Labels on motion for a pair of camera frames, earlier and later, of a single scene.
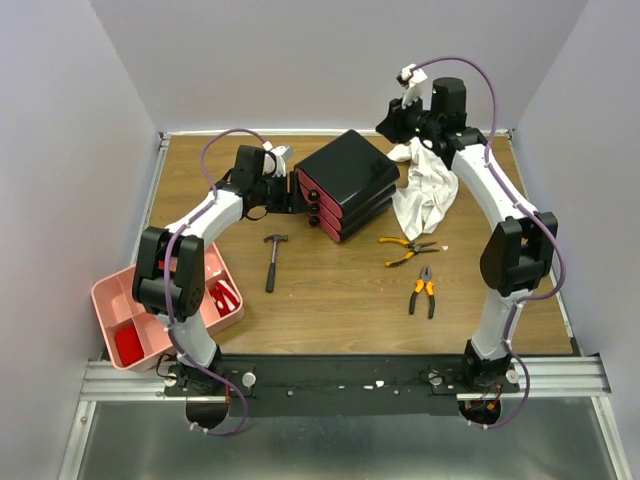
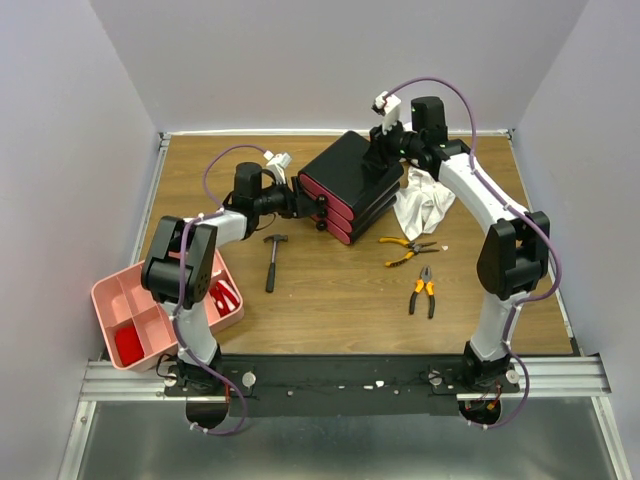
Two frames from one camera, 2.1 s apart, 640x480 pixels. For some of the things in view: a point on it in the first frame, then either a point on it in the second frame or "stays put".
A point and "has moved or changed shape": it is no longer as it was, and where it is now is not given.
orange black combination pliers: [426, 281] stays put
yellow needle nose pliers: [416, 248] stays put
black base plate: [349, 384] stays put
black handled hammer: [270, 278] stays put
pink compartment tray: [136, 337] stays put
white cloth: [431, 189] stays put
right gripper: [391, 122] -> [377, 138]
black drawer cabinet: [361, 178] has moved or changed shape
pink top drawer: [315, 193] has moved or changed shape
